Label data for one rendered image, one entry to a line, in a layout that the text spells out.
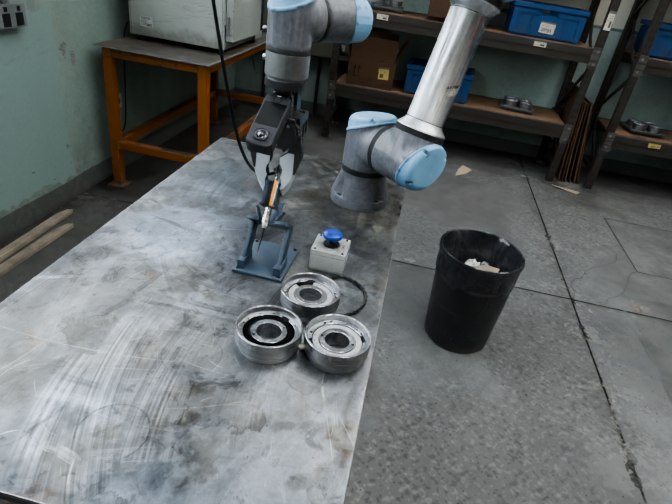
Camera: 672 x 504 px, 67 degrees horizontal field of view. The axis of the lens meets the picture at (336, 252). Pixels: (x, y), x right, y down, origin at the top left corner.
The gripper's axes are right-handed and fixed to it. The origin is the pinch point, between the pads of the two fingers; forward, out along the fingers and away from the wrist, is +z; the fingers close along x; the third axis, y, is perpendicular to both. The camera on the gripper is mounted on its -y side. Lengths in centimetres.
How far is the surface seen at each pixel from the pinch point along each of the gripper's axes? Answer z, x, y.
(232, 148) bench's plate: 16, 30, 55
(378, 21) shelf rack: 1, 25, 323
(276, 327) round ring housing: 13.2, -9.0, -22.4
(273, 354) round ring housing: 12.9, -10.6, -29.0
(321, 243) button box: 11.0, -10.0, 3.4
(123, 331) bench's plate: 15.7, 13.7, -29.4
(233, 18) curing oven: -2, 83, 187
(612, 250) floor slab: 95, -155, 220
